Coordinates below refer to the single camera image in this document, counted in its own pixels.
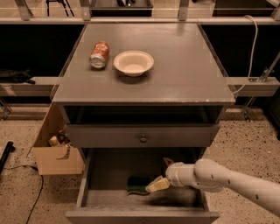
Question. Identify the black object on ledge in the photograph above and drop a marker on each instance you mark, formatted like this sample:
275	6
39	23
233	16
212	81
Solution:
16	76

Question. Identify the metal bracket right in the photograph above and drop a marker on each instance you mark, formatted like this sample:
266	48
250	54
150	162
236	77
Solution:
265	74

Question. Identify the green yellow sponge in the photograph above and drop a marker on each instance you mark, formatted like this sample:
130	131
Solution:
137	185

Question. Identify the grey open middle drawer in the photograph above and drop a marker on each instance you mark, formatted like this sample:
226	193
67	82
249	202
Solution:
103	196

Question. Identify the cardboard box with items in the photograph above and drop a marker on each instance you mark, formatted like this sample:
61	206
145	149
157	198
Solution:
53	157

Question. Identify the white paper bowl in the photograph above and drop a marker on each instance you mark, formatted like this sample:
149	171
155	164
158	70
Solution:
133	63

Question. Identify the round drawer knob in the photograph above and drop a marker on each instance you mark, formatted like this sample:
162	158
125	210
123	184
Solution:
143	139

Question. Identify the grey closed upper drawer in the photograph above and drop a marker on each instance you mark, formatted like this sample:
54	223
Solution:
128	136

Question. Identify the orange soda can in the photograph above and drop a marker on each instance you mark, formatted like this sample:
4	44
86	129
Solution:
100	55

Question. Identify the black pole on floor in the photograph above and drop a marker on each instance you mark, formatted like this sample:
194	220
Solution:
7	150

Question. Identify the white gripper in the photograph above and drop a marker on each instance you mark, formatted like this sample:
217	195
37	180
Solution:
172	175

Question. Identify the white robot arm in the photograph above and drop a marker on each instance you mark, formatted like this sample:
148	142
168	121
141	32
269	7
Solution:
205	174

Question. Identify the grey wooden drawer cabinet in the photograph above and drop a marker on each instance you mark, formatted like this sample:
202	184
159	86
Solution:
185	85

